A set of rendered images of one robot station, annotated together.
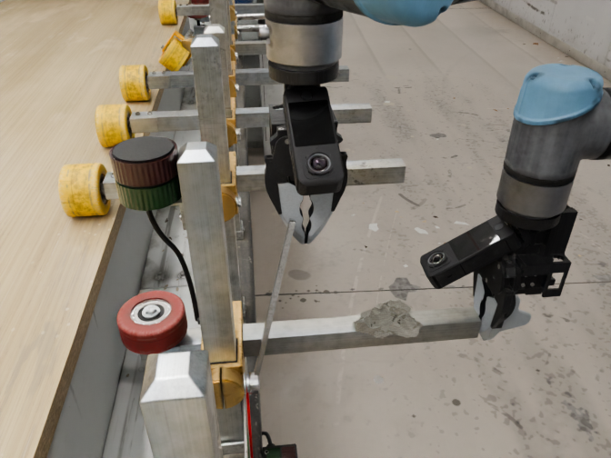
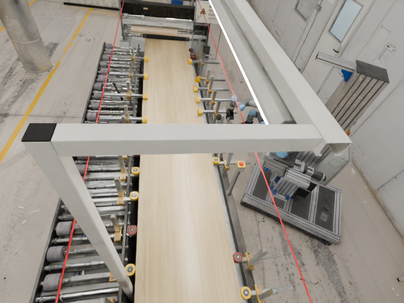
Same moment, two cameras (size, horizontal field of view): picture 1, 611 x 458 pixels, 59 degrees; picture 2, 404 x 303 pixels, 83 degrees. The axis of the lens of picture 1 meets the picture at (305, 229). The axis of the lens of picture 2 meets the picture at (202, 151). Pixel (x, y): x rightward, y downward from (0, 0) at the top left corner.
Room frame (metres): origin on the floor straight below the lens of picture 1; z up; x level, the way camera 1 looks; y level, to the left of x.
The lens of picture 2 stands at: (-1.54, 0.63, 2.80)
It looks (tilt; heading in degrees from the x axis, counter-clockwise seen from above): 49 degrees down; 349
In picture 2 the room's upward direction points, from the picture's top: 12 degrees clockwise
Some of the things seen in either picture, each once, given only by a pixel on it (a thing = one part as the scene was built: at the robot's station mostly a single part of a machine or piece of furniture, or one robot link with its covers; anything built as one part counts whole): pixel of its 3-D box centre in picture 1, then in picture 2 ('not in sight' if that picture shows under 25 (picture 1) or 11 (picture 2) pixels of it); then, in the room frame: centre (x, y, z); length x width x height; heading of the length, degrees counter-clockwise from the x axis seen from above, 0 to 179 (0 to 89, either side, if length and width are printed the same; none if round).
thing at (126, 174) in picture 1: (145, 160); not in sight; (0.45, 0.15, 1.13); 0.06 x 0.06 x 0.02
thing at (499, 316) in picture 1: (500, 297); not in sight; (0.51, -0.24, 0.91); 0.05 x 0.02 x 0.09; 6
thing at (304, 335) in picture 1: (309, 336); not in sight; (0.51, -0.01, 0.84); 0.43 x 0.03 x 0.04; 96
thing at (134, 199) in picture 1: (149, 184); not in sight; (0.45, 0.15, 1.10); 0.06 x 0.06 x 0.02
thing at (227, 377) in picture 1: (221, 352); not in sight; (0.48, 0.11, 0.85); 0.14 x 0.06 x 0.05; 6
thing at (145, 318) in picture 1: (157, 342); not in sight; (0.48, 0.19, 0.85); 0.08 x 0.08 x 0.11
